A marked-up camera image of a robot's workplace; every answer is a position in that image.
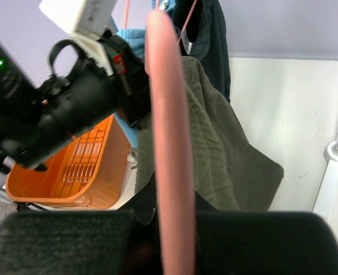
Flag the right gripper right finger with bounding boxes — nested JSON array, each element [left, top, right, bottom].
[[196, 211, 338, 274]]

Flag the dark navy shorts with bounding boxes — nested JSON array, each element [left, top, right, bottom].
[[169, 1, 231, 101]]

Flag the orange plastic laundry basket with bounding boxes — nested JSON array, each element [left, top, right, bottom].
[[6, 116, 130, 210]]

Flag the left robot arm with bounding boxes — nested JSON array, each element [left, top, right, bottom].
[[0, 31, 151, 174]]

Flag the pink hanger of navy shorts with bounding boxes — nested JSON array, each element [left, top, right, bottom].
[[177, 0, 197, 45]]

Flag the pink hanger of green shorts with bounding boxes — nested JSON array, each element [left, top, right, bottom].
[[145, 9, 196, 274]]

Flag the pink hanger of blue shorts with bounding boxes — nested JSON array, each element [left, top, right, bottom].
[[123, 0, 160, 29]]

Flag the olive green shorts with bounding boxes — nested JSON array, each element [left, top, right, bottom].
[[133, 56, 284, 223]]

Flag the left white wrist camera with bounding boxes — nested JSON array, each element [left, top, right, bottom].
[[39, 0, 116, 76]]

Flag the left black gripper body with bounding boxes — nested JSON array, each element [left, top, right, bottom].
[[37, 30, 151, 138]]

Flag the light blue shorts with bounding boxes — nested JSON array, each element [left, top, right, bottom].
[[114, 0, 176, 148]]

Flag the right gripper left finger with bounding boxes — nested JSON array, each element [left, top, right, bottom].
[[0, 211, 133, 274]]

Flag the white metal clothes rack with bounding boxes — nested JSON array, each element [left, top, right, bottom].
[[313, 133, 338, 220]]

